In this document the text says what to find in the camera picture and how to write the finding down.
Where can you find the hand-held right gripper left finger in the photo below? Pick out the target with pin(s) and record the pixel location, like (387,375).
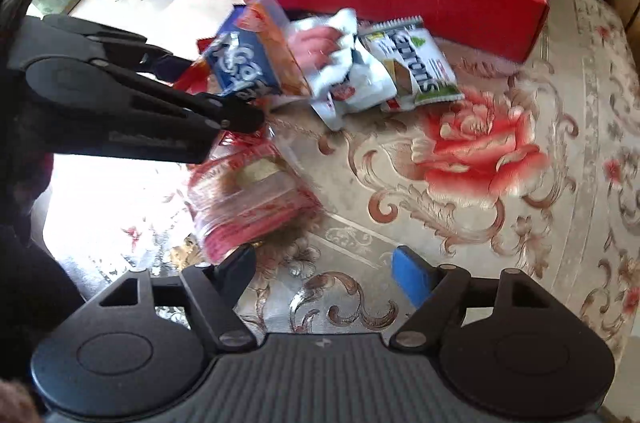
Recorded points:
(235,273)

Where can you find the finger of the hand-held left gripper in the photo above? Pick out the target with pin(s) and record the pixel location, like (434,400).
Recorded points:
(120,35)
(235,115)

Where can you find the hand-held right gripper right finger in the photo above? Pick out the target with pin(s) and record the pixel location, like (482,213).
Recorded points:
(410,275)

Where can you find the blue orange snack bag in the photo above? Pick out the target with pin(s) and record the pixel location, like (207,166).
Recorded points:
(250,58)

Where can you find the red clear snack packet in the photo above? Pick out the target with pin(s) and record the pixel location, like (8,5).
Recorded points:
(250,208)

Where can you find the white sausage packet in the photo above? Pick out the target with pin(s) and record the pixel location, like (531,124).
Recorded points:
(320,48)

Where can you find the white green snack packet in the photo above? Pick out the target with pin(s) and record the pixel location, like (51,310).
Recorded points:
(425,73)

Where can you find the brown fuzzy sleeve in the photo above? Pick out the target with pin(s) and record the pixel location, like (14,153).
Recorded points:
(15,403)

